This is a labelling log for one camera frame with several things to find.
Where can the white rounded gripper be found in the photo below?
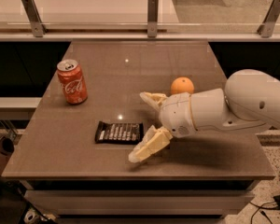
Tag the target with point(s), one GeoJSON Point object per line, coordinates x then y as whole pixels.
{"type": "Point", "coordinates": [176, 113]}

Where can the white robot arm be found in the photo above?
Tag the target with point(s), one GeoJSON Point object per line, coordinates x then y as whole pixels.
{"type": "Point", "coordinates": [249, 103]}

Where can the black RXBAR chocolate bar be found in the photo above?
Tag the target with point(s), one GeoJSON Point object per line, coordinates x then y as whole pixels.
{"type": "Point", "coordinates": [119, 133]}

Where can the orange fruit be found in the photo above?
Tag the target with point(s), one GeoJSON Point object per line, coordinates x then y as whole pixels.
{"type": "Point", "coordinates": [182, 84]}

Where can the red Coca-Cola can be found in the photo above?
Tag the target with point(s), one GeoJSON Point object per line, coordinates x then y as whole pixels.
{"type": "Point", "coordinates": [72, 80]}

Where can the brown table with shelf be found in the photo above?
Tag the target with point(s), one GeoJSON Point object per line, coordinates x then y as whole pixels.
{"type": "Point", "coordinates": [65, 172]}

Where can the glass railing panel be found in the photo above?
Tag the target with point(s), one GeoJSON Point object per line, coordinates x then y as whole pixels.
{"type": "Point", "coordinates": [195, 12]}

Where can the dark round object left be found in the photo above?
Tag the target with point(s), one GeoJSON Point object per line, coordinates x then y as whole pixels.
{"type": "Point", "coordinates": [6, 146]}

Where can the middle metal railing bracket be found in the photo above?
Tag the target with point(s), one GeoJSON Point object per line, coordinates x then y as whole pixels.
{"type": "Point", "coordinates": [152, 17]}

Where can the metal railing bracket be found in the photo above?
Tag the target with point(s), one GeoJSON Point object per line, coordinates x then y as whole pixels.
{"type": "Point", "coordinates": [265, 30]}
{"type": "Point", "coordinates": [152, 17]}
{"type": "Point", "coordinates": [37, 26]}

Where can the right metal railing bracket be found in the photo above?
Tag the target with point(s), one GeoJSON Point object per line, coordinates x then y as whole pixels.
{"type": "Point", "coordinates": [265, 30]}

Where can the left metal railing bracket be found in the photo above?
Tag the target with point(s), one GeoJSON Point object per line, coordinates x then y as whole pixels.
{"type": "Point", "coordinates": [37, 26]}

